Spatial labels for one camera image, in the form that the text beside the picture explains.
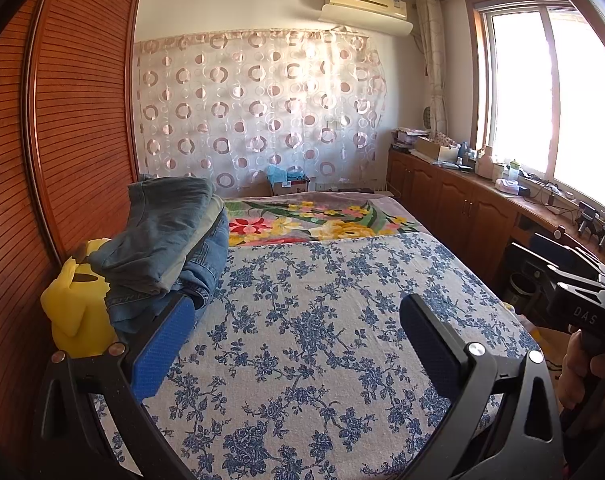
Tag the white plastic jug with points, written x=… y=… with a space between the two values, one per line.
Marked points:
x=484 y=162

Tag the wooden cabinet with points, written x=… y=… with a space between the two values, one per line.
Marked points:
x=452 y=200

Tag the white air deflector panel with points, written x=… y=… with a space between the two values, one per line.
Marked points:
x=367 y=21

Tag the wooden chair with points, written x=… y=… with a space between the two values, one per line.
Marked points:
x=560 y=232

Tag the green-capped small bottle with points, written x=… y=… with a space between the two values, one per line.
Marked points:
x=513 y=170

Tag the person's right hand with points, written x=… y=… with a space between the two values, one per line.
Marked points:
x=575 y=370

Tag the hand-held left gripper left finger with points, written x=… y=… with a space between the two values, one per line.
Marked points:
x=157 y=355

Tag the bed with floral blue cover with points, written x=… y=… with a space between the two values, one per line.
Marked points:
x=307 y=360

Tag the wooden headboard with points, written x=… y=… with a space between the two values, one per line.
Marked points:
x=82 y=110

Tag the colourful flower blanket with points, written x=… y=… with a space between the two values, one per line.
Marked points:
x=292 y=220

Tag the open cardboard box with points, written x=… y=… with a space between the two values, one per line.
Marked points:
x=432 y=149

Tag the yellow plush toy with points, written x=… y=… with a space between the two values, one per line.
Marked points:
x=77 y=305

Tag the small round fan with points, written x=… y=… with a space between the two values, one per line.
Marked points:
x=427 y=119

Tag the circle-pattern sheer curtain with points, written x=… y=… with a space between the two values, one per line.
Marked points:
x=257 y=110

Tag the small cardboard box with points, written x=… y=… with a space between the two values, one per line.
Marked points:
x=292 y=187

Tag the stack of papers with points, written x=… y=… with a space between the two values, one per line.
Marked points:
x=407 y=137

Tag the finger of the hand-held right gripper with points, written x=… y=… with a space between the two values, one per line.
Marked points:
x=535 y=262
x=557 y=247

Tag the blue denim jeans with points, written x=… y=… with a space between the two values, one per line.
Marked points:
x=216 y=255
x=132 y=310

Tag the white pouch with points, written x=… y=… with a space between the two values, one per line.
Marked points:
x=507 y=186

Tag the wooden-framed window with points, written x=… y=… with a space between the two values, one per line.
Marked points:
x=522 y=90

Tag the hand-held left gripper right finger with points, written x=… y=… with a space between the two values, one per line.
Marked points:
x=427 y=350

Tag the waste bin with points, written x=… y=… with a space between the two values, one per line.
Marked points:
x=521 y=290

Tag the beige window curtain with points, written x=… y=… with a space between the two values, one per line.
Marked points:
x=432 y=60

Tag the blue bottle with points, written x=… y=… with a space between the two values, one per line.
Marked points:
x=465 y=152

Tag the colourful floor mat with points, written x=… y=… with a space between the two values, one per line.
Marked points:
x=545 y=347

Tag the blue-green short pants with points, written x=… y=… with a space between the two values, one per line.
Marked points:
x=152 y=230

